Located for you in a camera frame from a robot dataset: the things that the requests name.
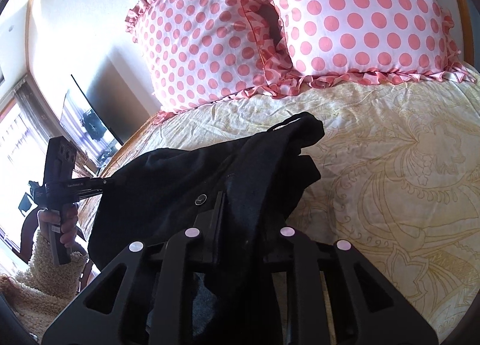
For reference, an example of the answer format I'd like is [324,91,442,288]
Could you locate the black pants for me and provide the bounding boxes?
[88,111,326,345]

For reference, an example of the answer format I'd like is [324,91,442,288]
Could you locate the fuzzy cream sleeve forearm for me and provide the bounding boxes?
[1,232,88,340]

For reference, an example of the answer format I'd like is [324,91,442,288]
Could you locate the person's left hand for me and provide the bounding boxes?
[37,204,78,247]

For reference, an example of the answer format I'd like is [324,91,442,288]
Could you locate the black flat television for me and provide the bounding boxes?
[59,56,162,168]

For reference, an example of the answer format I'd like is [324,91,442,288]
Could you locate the cream patterned bed quilt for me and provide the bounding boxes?
[104,67,479,344]

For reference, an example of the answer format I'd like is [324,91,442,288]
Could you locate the left pink polka-dot pillow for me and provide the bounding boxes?
[125,0,300,116]

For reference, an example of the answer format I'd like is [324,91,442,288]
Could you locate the pink polka-dot pillow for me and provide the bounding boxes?
[125,0,300,116]
[269,0,476,96]

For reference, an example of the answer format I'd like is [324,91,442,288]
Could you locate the right pink polka-dot pillow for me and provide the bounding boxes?
[269,0,476,96]

